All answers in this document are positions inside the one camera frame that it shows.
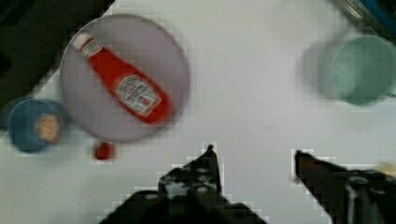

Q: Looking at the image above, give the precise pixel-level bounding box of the grey round plate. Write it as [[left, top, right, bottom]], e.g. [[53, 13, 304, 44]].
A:
[[60, 14, 190, 143]]

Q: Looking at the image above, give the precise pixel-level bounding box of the red ketchup bottle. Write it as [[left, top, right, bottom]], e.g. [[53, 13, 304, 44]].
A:
[[72, 33, 173, 124]]

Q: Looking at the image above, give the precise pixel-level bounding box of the orange slice toy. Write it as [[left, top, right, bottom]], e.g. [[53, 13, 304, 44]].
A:
[[35, 113, 62, 144]]

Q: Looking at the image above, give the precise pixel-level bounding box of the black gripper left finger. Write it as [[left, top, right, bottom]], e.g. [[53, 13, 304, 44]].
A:
[[158, 145, 222, 197]]

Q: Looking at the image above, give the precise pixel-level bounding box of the black toaster oven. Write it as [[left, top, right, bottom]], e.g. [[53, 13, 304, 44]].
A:
[[333, 0, 396, 39]]

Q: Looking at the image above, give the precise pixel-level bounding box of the green mug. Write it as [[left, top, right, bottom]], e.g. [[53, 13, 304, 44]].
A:
[[318, 35, 395, 106]]

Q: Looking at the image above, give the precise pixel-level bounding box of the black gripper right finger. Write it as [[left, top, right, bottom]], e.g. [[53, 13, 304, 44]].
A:
[[294, 150, 396, 224]]

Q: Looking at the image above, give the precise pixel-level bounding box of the small red strawberry toy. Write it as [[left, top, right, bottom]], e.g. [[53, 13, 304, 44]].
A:
[[93, 142, 114, 161]]

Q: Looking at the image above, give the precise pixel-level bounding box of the blue cup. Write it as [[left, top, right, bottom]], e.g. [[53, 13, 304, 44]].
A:
[[2, 97, 68, 153]]

